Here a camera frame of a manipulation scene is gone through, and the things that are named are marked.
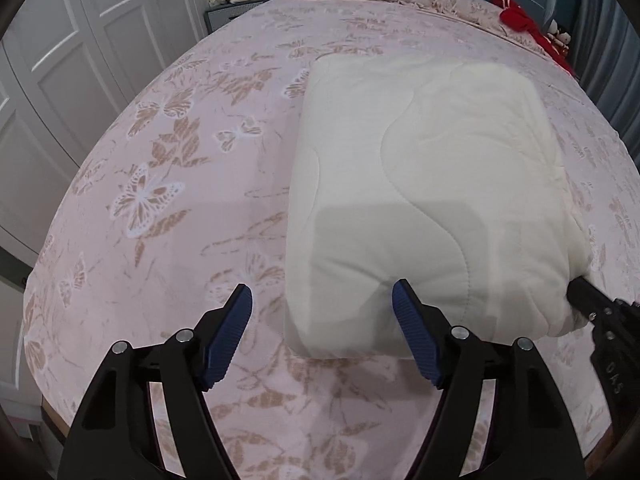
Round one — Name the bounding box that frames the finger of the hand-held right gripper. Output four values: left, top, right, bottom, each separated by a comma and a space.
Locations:
566, 277, 640, 343

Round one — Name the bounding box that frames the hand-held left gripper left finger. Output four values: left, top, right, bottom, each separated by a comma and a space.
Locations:
57, 283, 253, 480

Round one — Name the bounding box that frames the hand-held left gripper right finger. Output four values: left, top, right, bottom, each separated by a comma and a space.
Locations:
391, 279, 586, 480

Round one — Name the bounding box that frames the cream quilted blanket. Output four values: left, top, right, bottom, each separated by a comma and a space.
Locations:
282, 53, 599, 361

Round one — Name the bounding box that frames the bed with pink butterfly bedspread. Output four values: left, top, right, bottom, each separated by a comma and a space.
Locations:
22, 0, 640, 480

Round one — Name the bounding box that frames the grey curtain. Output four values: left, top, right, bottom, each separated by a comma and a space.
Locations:
570, 0, 640, 163

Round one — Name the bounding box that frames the small plush doll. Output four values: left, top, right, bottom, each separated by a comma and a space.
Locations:
545, 20, 574, 55

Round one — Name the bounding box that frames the red cloth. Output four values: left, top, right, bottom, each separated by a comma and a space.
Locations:
490, 0, 579, 79

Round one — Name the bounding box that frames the white panelled wardrobe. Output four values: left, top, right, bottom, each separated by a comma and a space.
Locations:
0, 0, 221, 266

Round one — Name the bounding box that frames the grey nightstand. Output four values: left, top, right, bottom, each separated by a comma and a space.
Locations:
205, 0, 277, 39

